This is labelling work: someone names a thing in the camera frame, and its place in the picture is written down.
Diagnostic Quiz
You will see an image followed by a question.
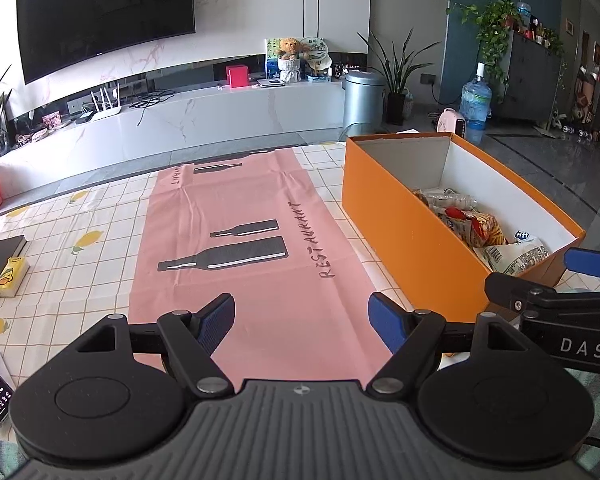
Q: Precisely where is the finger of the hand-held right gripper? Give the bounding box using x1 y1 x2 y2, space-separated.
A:
484 272 600 319
563 247 600 281

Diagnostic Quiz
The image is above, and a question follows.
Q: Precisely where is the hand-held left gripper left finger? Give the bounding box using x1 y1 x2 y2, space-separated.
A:
72 293 237 399

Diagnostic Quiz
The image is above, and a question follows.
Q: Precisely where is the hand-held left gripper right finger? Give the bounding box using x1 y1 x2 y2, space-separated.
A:
366 292 531 397

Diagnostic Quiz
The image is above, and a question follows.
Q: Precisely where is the white packet with blue logo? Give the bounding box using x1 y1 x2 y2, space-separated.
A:
482 230 551 277

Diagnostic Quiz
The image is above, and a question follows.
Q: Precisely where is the clear packet of fried snacks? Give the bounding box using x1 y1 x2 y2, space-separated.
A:
470 212 506 247

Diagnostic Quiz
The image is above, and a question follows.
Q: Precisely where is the orange cardboard box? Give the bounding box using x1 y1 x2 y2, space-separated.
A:
340 132 586 324

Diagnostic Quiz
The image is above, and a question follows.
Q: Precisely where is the clear plastic snack packet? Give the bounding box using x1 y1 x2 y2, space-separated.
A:
412 187 479 212

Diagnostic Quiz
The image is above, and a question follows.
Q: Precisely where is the pink placemat with bottle print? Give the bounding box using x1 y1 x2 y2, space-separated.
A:
128 147 399 387

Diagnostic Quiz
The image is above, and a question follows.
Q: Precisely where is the pink space heater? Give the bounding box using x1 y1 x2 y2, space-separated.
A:
437 107 469 139

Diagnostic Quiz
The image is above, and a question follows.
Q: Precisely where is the grey cabinet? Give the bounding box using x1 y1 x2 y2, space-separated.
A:
497 29 566 124

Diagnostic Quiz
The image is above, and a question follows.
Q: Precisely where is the long white television cabinet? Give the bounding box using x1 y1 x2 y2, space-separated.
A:
0 77 349 207

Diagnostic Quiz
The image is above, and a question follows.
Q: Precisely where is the large blue water bottle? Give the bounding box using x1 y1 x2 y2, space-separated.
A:
459 62 494 144

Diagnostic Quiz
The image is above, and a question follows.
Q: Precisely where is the yellow small box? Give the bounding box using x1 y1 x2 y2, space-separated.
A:
0 256 31 299

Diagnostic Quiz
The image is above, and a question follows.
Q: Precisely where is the silver trash can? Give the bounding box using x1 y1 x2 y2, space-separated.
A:
340 70 387 139

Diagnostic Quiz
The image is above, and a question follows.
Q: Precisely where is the white router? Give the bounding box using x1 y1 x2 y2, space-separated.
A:
88 84 124 122

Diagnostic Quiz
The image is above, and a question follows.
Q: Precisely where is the row of small bottles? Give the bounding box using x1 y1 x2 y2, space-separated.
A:
517 9 564 49

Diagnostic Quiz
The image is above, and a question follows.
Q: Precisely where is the potted snake plant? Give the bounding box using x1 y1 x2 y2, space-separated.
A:
357 29 441 126

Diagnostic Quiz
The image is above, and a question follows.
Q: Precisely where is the pink cube box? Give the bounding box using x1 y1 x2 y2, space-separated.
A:
225 64 250 89

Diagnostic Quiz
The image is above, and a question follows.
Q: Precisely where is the trailing green pothos plant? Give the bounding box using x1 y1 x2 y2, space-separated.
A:
447 0 567 97

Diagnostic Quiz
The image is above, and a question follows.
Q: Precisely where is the blue green printed box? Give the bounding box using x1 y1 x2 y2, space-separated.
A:
264 37 284 81

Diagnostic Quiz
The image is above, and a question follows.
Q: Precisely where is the teddy bear bouquet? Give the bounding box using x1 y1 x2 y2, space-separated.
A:
277 37 304 84

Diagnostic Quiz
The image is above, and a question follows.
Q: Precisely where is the round printed paper fan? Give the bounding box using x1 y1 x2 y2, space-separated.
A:
299 35 334 71

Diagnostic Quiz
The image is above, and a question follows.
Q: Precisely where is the black flat television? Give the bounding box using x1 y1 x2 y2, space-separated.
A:
16 0 196 86

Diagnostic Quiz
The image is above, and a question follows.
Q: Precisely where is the black cable bundle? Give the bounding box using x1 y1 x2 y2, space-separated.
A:
128 88 176 110

